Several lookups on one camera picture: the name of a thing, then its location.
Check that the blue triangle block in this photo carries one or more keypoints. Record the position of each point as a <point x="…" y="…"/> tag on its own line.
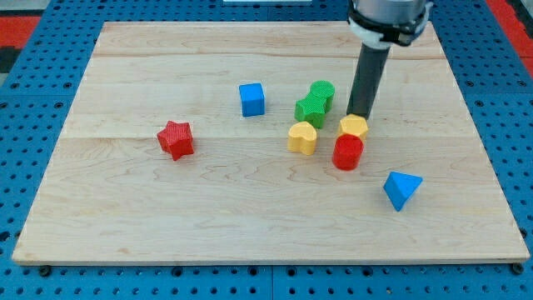
<point x="400" y="187"/>

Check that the yellow heart block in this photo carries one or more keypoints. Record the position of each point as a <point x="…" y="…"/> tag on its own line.
<point x="302" y="137"/>

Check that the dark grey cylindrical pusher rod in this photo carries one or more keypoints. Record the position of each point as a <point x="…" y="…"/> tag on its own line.
<point x="366" y="81"/>

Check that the yellow hexagon block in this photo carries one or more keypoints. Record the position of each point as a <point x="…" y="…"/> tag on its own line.
<point x="353" y="125"/>

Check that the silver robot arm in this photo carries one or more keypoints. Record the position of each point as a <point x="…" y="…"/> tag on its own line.
<point x="380" y="24"/>

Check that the red star block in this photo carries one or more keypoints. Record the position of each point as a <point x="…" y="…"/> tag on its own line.
<point x="176" y="139"/>

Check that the green cylinder block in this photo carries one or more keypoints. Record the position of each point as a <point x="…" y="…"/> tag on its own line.
<point x="324" y="90"/>

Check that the green star block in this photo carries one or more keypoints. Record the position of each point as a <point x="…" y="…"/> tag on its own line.
<point x="311" y="109"/>

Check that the red cylinder block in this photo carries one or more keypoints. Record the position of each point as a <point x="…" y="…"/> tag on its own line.
<point x="347" y="152"/>

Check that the wooden board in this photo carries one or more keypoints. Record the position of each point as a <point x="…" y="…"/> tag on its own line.
<point x="112" y="197"/>

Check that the blue cube block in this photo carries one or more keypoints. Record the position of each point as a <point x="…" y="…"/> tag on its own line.
<point x="252" y="99"/>

